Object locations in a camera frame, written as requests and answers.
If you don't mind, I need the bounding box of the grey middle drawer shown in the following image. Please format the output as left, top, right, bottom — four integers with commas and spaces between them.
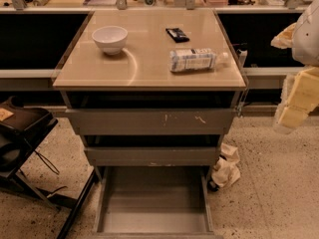
85, 134, 220, 166

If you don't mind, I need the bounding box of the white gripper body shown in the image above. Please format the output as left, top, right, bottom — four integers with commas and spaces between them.
292, 0, 319, 67

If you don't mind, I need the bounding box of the grey top drawer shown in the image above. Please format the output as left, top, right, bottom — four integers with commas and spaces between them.
67, 91, 237, 135

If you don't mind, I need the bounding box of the black cart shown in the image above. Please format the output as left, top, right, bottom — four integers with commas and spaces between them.
0, 96, 96, 239

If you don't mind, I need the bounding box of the black snack packet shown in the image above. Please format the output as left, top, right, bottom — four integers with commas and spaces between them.
165, 28, 189, 43

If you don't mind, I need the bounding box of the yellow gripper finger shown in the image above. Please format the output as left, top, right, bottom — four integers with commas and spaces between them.
273, 67, 319, 134
270, 23, 296, 49

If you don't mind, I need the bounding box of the grey drawer cabinet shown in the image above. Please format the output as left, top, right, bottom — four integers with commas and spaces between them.
51, 7, 250, 239

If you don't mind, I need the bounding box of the grey drawer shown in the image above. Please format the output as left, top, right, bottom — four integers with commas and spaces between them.
93, 166, 223, 239
67, 91, 237, 135
85, 134, 220, 166

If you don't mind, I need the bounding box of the blue label plastic bottle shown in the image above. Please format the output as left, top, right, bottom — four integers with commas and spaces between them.
169, 48, 229, 73

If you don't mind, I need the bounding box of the grey bottom drawer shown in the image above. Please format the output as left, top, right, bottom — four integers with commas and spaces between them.
93, 166, 223, 239

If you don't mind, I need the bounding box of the white ceramic bowl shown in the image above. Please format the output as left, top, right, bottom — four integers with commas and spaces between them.
92, 26, 128, 55

